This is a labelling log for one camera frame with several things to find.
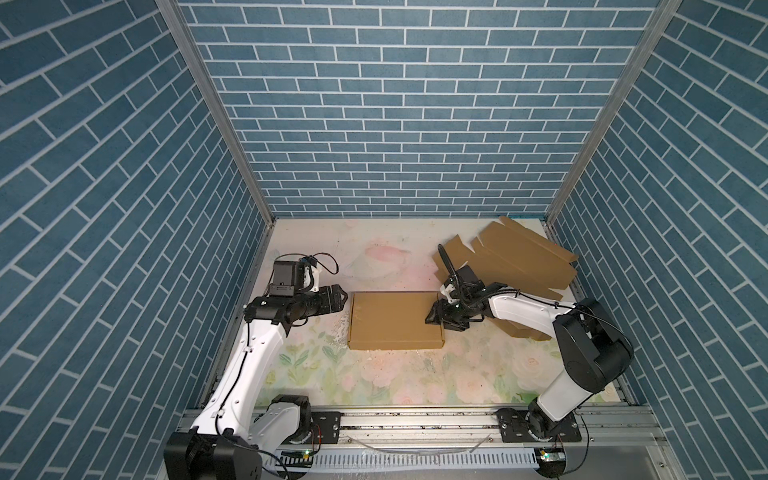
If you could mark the aluminium front rail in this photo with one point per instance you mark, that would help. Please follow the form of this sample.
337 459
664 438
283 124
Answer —
618 442

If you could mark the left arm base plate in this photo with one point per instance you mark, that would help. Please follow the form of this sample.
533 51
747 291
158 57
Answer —
325 428

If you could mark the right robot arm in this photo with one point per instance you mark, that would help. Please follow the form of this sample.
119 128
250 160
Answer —
594 351

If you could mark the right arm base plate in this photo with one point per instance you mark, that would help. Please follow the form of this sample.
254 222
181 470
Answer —
524 426

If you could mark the cardboard stack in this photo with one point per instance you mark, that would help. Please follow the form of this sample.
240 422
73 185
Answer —
531 271

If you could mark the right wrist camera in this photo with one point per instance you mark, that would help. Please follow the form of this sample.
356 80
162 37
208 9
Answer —
446 291

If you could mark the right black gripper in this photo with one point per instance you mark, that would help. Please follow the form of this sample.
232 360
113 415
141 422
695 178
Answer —
439 316

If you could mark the white slotted cable duct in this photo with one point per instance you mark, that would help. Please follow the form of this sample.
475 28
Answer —
366 461

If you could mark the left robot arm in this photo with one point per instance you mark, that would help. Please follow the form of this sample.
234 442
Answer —
225 441

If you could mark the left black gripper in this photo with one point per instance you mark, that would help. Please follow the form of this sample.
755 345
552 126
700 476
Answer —
326 305

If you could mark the brown cardboard box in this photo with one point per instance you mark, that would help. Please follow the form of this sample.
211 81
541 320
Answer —
393 321

